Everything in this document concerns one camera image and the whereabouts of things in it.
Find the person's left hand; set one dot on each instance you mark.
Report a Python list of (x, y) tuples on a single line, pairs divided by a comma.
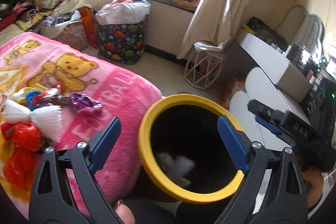
[(124, 212)]

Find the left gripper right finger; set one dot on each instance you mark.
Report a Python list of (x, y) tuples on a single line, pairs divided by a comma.
[(272, 189)]

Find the blue glove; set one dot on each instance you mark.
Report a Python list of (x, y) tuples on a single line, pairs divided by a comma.
[(31, 102)]

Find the red white candy wrapper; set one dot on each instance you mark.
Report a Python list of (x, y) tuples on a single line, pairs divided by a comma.
[(49, 94)]

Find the dinosaur print laundry basket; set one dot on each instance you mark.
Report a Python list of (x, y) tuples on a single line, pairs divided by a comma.
[(122, 42)]

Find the black drawer organizer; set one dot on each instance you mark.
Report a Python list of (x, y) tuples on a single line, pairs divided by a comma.
[(319, 105)]

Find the yellow white snack bag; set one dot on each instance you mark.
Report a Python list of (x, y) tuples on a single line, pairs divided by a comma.
[(20, 96)]

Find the red plastic bag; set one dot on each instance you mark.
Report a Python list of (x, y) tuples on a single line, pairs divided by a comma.
[(19, 167)]

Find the grey white clothes heap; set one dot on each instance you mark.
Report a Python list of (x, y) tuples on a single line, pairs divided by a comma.
[(55, 24)]

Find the white wire side table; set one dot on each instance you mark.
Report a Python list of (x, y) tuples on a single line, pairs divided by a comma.
[(204, 65)]

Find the orange bag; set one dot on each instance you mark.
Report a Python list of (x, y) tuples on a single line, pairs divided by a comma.
[(89, 26)]

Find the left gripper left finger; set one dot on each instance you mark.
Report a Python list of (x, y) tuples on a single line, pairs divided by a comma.
[(51, 199)]

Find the black bag on dresser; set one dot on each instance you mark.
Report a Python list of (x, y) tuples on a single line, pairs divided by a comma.
[(267, 34)]

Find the mirror on dresser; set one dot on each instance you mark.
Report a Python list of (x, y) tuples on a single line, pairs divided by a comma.
[(307, 43)]

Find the pink bear blanket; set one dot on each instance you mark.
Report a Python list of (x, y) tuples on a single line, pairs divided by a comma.
[(31, 59)]

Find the white plastic bag in basket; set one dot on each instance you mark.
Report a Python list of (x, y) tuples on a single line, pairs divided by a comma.
[(123, 13)]

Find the yellow rim trash bin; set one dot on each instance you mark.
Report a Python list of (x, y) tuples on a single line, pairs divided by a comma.
[(186, 125)]

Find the purple snack wrapper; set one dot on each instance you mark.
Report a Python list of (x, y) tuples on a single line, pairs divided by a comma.
[(77, 101)]

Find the right cream curtain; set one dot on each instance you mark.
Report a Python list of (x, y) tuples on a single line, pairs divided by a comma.
[(215, 22)]

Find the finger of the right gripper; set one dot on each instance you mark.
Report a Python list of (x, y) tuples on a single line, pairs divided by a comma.
[(277, 132), (306, 138)]

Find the person's right hand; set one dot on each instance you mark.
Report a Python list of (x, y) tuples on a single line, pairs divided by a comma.
[(314, 177)]

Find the white plastic bag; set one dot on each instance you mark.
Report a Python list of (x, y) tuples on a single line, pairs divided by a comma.
[(123, 13), (176, 169)]

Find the floral fabric bag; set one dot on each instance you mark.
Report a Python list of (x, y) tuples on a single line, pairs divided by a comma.
[(74, 36)]

